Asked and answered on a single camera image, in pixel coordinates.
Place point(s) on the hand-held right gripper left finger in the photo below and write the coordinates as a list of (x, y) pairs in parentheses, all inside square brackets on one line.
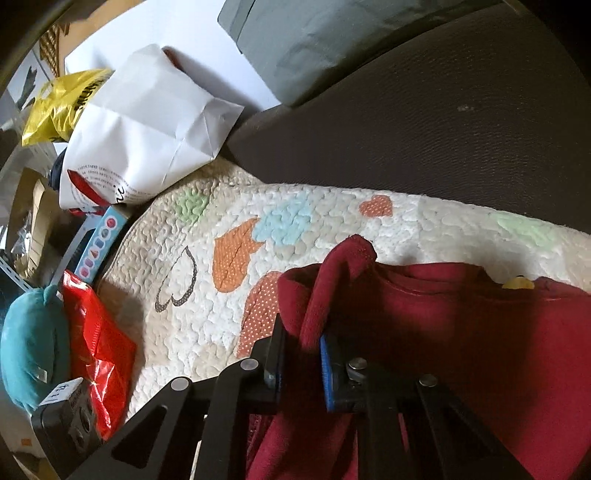
[(274, 350)]

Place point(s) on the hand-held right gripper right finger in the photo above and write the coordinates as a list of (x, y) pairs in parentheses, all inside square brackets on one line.
[(328, 369)]

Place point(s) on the maroon sweater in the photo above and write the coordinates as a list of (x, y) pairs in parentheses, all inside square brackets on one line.
[(461, 346)]

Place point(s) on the teal plush toy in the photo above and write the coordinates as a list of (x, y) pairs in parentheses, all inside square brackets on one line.
[(32, 341)]

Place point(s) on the red plastic bag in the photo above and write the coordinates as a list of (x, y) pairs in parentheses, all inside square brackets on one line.
[(101, 341)]

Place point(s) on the white quilted heart blanket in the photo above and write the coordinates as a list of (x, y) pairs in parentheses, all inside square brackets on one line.
[(300, 230)]

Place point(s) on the blue box with coloured shapes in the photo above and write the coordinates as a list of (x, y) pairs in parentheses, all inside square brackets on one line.
[(101, 240)]

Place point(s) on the cardboard box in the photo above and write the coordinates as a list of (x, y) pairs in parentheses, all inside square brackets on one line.
[(39, 221)]

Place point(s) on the white paper bag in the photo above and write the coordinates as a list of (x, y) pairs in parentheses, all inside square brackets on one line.
[(147, 124)]

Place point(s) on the dark brown mattress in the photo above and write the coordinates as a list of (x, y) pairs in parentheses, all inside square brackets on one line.
[(438, 115)]

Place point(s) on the grey pillow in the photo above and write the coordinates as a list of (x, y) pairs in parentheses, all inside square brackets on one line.
[(314, 46)]

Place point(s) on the yellow plastic bag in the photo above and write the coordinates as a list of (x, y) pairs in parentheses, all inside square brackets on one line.
[(55, 106)]

